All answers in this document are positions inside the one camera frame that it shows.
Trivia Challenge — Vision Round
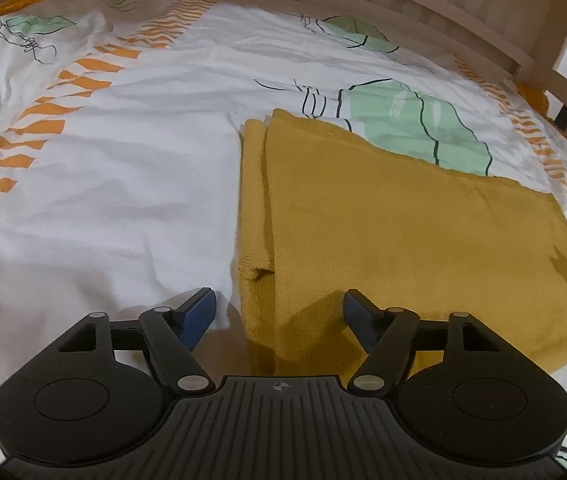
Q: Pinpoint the wooden bed frame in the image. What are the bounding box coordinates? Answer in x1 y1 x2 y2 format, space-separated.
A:
0 0 567 186

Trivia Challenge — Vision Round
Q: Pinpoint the white leaf print bed sheet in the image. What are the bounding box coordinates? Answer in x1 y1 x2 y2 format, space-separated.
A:
0 0 567 433

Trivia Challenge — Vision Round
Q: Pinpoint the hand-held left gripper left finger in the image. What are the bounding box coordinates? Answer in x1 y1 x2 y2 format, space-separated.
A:
56 287 217 397

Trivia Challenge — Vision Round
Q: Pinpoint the mustard yellow knit sweater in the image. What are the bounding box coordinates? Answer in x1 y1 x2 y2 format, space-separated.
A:
236 107 567 392

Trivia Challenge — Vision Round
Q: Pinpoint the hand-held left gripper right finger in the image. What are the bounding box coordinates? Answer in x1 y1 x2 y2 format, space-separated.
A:
343 289 501 396

